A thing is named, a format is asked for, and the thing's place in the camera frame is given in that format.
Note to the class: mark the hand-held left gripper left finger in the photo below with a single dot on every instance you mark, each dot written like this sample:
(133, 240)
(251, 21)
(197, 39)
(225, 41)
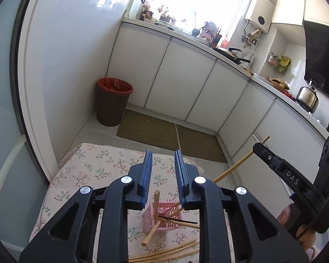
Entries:
(147, 169)

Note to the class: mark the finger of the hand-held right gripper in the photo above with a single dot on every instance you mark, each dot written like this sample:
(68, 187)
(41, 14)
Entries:
(290, 179)

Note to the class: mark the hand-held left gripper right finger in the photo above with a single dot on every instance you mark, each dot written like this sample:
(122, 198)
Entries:
(181, 175)

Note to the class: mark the plain bamboo chopstick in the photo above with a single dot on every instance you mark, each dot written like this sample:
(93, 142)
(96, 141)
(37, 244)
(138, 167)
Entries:
(235, 167)
(176, 213)
(192, 225)
(156, 200)
(149, 235)

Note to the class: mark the black chopstick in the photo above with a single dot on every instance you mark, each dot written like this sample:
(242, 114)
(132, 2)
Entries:
(181, 220)

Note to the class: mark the pink perforated holder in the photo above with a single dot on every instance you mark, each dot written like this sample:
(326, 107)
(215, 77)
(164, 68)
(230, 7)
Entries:
(168, 226)

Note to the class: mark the pile of wooden chopsticks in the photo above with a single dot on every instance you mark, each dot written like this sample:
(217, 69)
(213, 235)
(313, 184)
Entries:
(193, 242)

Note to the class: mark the person's right hand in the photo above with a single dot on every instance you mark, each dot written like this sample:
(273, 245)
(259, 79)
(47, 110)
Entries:
(284, 215)

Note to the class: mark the white stove-side base cabinets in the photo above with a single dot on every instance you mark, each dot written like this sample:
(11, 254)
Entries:
(279, 131)

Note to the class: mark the floral tablecloth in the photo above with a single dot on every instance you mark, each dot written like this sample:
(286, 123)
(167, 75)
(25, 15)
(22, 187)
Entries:
(79, 169)

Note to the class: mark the brown trash bin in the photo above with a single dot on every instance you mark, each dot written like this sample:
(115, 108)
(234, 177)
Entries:
(109, 109)

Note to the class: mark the steel kettle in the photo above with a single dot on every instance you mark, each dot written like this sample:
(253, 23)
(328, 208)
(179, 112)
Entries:
(307, 98)

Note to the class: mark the woven food basket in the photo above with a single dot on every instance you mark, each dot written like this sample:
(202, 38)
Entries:
(279, 84)

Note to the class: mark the white window-side base cabinets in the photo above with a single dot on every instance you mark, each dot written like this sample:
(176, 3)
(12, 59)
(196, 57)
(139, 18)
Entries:
(175, 76)

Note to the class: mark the black range hood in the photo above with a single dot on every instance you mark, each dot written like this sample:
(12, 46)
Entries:
(320, 57)

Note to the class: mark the clear glass jug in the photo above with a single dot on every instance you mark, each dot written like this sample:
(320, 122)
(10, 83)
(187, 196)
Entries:
(249, 60)

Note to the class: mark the black frying pan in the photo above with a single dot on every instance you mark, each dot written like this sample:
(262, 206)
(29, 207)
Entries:
(227, 54)

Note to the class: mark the red bottle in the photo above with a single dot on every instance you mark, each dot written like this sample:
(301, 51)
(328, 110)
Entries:
(225, 41)

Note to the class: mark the steel basin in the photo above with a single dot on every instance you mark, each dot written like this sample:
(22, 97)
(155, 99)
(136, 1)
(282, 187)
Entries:
(164, 25)

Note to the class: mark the frosted glass sliding door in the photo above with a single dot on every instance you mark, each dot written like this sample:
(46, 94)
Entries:
(2, 115)

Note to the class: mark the pale cutting board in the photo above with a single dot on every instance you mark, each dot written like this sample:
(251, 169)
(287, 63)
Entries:
(133, 2)

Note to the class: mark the white water heater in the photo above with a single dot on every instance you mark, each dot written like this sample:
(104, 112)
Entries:
(259, 12)

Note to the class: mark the kitchen window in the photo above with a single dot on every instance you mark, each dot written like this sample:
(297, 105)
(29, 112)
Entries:
(203, 0)

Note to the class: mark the wall rack with packets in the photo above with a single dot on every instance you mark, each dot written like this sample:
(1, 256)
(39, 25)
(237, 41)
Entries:
(279, 63)

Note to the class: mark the white wall cabinet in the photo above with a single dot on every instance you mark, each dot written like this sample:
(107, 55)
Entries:
(293, 5)

